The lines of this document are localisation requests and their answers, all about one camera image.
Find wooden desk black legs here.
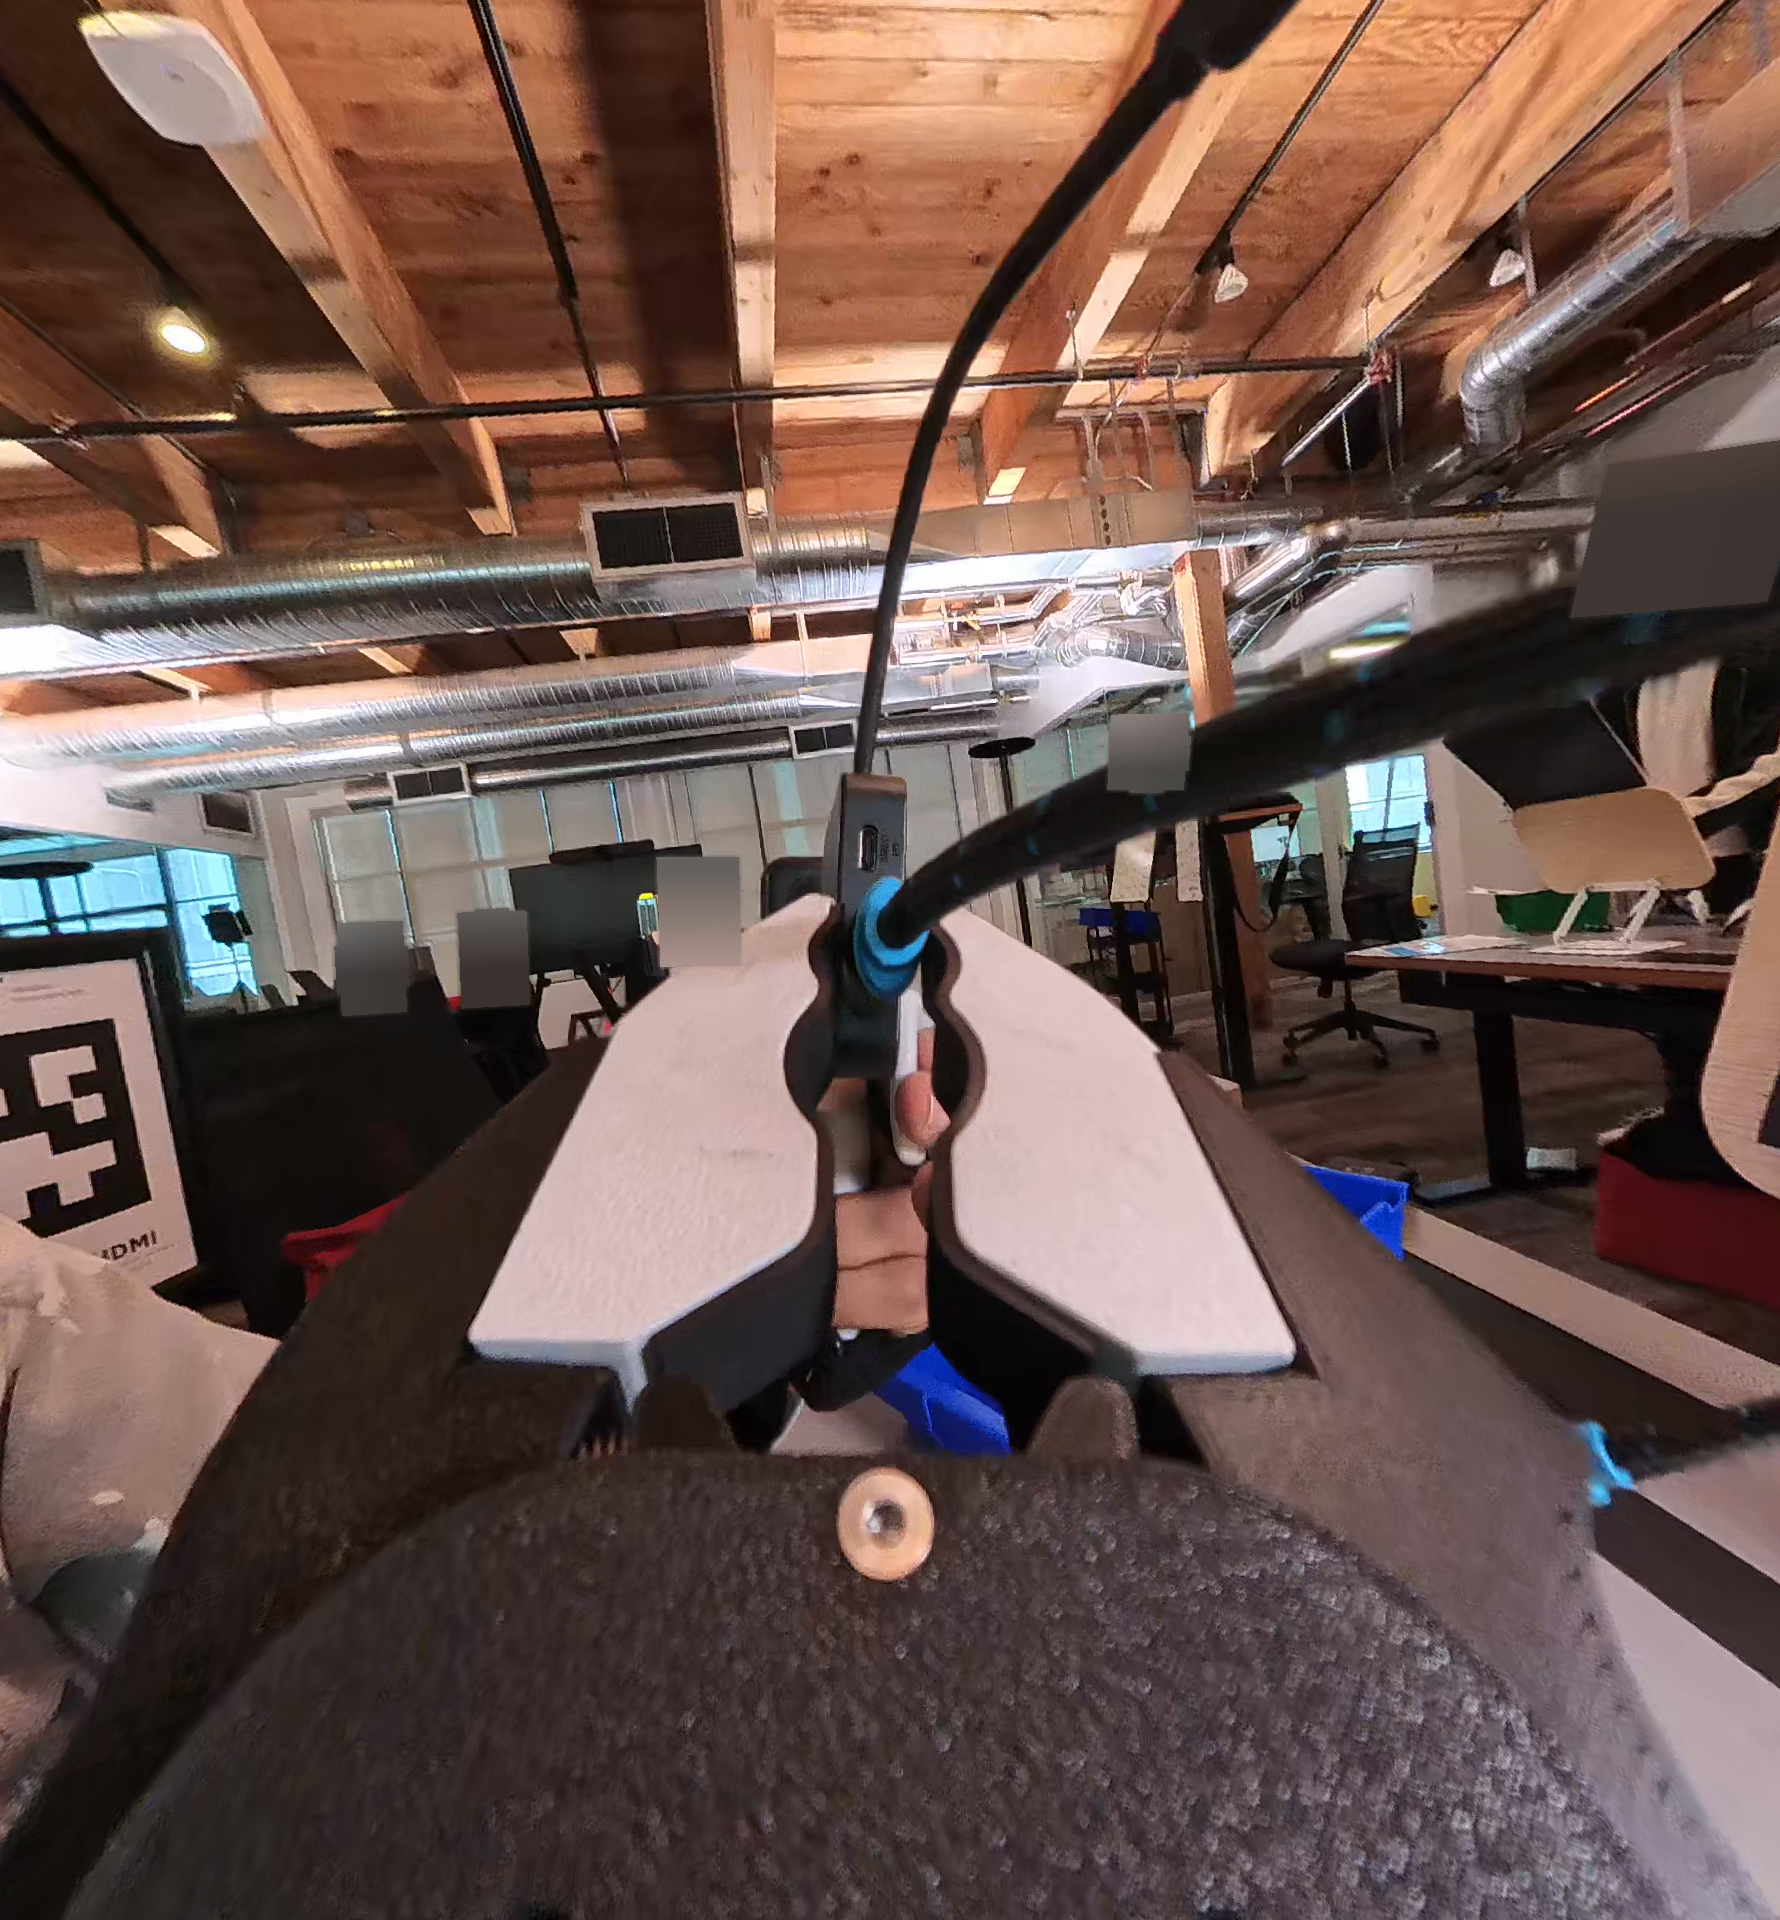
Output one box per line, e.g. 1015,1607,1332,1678
1347,921,1748,1203

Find white ceiling access point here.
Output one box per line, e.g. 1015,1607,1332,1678
80,7,269,149

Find black office chair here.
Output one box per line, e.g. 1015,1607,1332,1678
1269,825,1442,1070

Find wooden support post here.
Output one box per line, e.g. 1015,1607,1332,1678
1173,548,1278,1086

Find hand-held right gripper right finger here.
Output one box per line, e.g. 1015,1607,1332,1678
927,908,1301,1382

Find silver air duct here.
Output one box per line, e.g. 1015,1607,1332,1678
1457,196,1780,451
102,720,983,802
0,642,1011,759
49,493,1597,641

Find black monitor on stand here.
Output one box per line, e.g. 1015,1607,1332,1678
507,844,670,1038

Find teal plug braided cable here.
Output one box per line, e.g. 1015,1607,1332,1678
826,495,1780,1509

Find blue plastic bin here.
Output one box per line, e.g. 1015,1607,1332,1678
872,1155,1414,1456

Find red plastic bin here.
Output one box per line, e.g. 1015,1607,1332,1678
283,1201,404,1301
1596,1146,1780,1338

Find black-faced wooden board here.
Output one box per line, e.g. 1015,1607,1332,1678
1701,735,1780,1220

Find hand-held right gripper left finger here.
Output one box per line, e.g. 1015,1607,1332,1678
468,894,839,1420

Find black floor lamp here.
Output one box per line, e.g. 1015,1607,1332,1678
968,735,1041,950

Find small board on stand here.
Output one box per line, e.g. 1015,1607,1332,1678
1446,698,1721,950

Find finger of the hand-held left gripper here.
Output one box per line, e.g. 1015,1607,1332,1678
891,992,937,1170

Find person's left hand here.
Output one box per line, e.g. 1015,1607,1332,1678
830,1069,958,1340

